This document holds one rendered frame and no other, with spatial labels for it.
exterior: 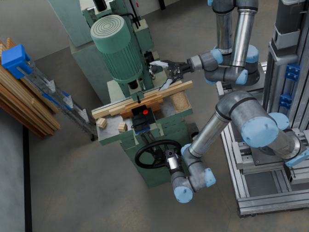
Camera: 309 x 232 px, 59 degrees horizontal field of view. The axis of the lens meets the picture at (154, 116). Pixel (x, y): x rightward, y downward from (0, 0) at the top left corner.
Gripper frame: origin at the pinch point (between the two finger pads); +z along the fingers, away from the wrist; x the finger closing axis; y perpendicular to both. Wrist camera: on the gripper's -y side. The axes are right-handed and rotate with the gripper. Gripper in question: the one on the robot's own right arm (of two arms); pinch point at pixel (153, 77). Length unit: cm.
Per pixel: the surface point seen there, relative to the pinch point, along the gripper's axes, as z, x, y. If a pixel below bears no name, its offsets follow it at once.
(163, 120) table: 2.6, 32.0, -15.2
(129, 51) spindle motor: 6.8, -16.3, -0.2
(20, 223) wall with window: 145, 97, -53
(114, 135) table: 33.4, 30.0, -14.3
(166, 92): -5.0, 19.5, -26.0
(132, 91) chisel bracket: 13.9, 8.7, -17.4
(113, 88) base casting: 30, 15, -61
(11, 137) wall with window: 151, 44, -119
